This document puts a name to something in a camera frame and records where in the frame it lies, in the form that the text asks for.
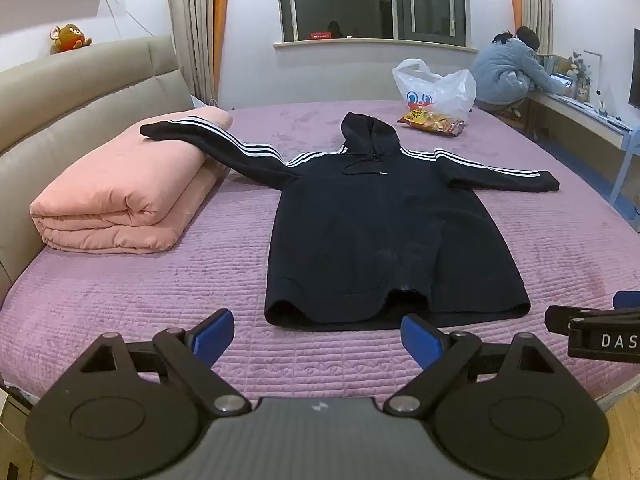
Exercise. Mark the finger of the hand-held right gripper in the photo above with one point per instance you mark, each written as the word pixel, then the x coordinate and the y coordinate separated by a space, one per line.
pixel 628 300
pixel 560 316

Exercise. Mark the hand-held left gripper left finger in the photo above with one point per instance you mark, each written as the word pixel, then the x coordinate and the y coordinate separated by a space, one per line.
pixel 216 336

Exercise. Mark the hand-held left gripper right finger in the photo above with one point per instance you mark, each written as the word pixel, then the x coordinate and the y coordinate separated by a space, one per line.
pixel 419 341

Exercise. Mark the black striped hoodie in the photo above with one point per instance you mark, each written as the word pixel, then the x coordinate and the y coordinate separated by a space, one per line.
pixel 375 220

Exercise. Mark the purple quilted bed cover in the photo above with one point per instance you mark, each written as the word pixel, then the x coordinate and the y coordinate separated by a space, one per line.
pixel 150 285

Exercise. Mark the folded pink quilt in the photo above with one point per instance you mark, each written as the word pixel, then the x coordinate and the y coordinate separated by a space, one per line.
pixel 115 195

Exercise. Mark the white desk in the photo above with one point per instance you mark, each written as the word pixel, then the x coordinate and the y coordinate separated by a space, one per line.
pixel 590 117

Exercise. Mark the yellow red snack packet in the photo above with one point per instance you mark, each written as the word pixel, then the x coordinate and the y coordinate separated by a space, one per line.
pixel 432 122

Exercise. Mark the laptop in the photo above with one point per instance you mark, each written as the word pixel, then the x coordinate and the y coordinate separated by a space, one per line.
pixel 562 81

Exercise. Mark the black monitor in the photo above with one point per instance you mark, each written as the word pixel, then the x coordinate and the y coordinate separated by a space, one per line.
pixel 635 70

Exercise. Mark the white printed plastic bag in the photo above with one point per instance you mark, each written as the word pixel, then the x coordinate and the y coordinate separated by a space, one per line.
pixel 440 87

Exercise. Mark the beige padded headboard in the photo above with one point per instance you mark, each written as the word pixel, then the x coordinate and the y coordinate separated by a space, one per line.
pixel 75 90

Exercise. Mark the white windowsill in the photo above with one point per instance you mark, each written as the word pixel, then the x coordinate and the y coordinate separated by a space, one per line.
pixel 375 46

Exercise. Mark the small red sign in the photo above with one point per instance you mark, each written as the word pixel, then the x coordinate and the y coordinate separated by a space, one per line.
pixel 320 35

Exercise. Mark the orange plush toy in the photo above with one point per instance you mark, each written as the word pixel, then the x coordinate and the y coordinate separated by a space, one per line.
pixel 69 39

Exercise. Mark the dark window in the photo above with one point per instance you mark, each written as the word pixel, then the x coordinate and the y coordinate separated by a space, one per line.
pixel 370 5

